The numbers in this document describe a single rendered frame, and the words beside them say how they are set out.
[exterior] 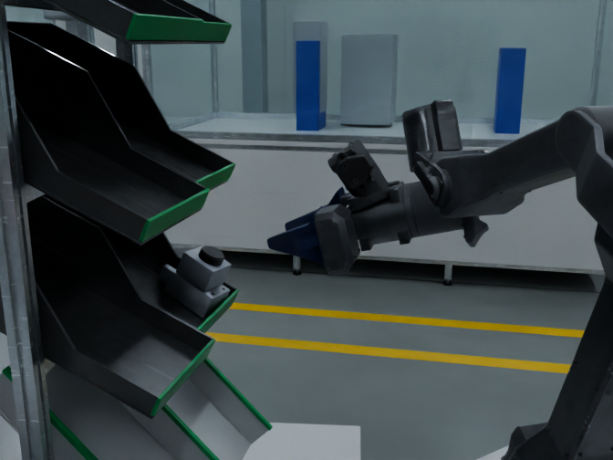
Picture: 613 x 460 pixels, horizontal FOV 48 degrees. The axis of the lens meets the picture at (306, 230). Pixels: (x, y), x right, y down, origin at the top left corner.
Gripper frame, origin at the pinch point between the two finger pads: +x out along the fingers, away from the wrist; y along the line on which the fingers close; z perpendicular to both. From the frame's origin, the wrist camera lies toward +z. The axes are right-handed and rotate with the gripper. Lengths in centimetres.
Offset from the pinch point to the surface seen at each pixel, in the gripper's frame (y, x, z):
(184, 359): 11.1, 12.5, -8.7
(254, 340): -247, 120, -103
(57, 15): -102, 86, 50
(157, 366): 14.5, 13.7, -7.7
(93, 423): 13.4, 23.7, -13.6
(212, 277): 0.3, 12.4, -3.5
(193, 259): -0.1, 14.2, -1.0
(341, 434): -33, 13, -43
